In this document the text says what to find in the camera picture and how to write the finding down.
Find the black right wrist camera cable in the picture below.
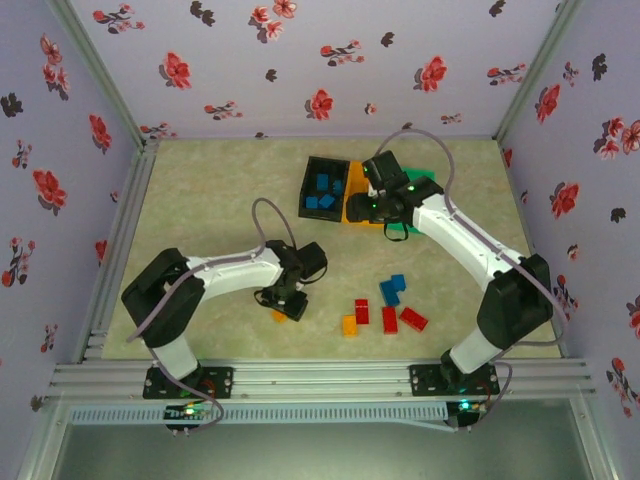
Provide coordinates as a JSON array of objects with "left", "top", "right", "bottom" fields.
[{"left": 383, "top": 222, "right": 412, "bottom": 245}]

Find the black plastic bin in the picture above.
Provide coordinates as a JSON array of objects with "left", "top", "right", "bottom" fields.
[{"left": 298, "top": 155, "right": 351, "bottom": 221}]

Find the wide aluminium frame rail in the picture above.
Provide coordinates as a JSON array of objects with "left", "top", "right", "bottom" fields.
[{"left": 48, "top": 357, "right": 597, "bottom": 402}]

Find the slotted grey cable duct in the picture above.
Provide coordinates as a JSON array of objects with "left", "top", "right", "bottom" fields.
[{"left": 67, "top": 404, "right": 447, "bottom": 426}]

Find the green plastic bin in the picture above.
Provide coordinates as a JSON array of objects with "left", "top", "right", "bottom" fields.
[{"left": 384, "top": 167, "right": 437, "bottom": 241}]

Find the controller board with green light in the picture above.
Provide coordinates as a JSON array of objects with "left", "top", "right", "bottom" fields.
[
  {"left": 447, "top": 398, "right": 490, "bottom": 434},
  {"left": 164, "top": 403, "right": 214, "bottom": 436}
]

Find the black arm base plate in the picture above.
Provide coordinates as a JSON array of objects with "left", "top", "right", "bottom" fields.
[
  {"left": 408, "top": 363, "right": 500, "bottom": 397},
  {"left": 143, "top": 366, "right": 235, "bottom": 400}
]

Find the aluminium frame side rail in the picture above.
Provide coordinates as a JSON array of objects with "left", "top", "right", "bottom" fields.
[{"left": 72, "top": 139, "right": 159, "bottom": 362}]

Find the aluminium frame post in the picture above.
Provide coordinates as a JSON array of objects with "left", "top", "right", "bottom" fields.
[
  {"left": 492, "top": 0, "right": 586, "bottom": 142},
  {"left": 47, "top": 0, "right": 147, "bottom": 146}
]

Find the yellow plastic bin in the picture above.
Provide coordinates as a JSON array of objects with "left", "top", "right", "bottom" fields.
[{"left": 341, "top": 160, "right": 384, "bottom": 229}]

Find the grey right arm cable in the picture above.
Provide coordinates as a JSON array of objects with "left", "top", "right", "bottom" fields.
[{"left": 373, "top": 128, "right": 569, "bottom": 431}]

